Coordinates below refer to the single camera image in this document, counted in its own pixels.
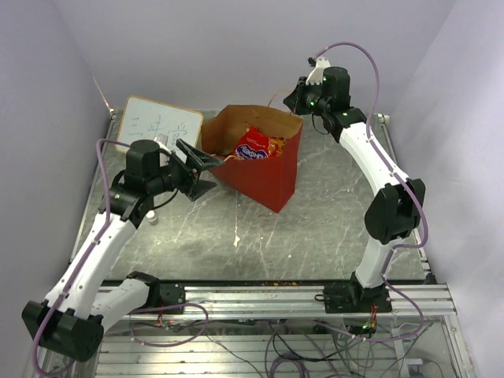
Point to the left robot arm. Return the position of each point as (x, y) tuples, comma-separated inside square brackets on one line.
[(72, 318)]

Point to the white marker pen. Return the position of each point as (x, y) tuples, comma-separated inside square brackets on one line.
[(151, 217)]

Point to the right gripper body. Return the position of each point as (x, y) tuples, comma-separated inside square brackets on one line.
[(308, 98)]

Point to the red snack packet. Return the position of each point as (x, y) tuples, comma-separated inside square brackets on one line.
[(254, 145)]

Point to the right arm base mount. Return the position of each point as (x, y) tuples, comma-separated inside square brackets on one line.
[(349, 297)]

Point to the aluminium frame rail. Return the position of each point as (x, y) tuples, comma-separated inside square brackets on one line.
[(302, 302)]

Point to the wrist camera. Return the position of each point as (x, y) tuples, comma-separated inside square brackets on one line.
[(165, 152), (318, 65)]

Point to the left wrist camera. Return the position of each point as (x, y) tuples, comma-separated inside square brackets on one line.
[(165, 152)]

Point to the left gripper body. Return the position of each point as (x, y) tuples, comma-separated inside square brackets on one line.
[(181, 174)]

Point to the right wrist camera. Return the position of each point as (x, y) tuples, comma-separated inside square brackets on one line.
[(318, 65)]

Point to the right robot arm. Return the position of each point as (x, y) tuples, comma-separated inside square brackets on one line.
[(395, 210)]

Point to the small whiteboard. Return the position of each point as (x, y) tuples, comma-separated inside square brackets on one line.
[(148, 119)]

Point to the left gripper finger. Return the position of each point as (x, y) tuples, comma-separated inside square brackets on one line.
[(197, 188), (197, 159)]

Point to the red paper bag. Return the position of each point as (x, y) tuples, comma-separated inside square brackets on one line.
[(271, 181)]

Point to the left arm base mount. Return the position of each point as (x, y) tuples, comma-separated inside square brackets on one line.
[(172, 294)]

